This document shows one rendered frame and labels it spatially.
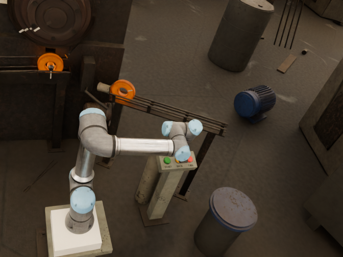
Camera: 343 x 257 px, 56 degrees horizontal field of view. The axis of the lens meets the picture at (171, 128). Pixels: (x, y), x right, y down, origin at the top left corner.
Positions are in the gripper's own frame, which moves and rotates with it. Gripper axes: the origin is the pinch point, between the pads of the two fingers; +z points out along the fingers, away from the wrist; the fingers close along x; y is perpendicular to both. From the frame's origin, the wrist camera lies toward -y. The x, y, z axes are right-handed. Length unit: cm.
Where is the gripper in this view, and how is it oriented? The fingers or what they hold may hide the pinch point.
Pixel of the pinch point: (171, 156)
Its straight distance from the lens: 186.4
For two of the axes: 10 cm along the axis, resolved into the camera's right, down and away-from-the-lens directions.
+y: -2.0, -8.9, 4.0
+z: -3.7, 4.5, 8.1
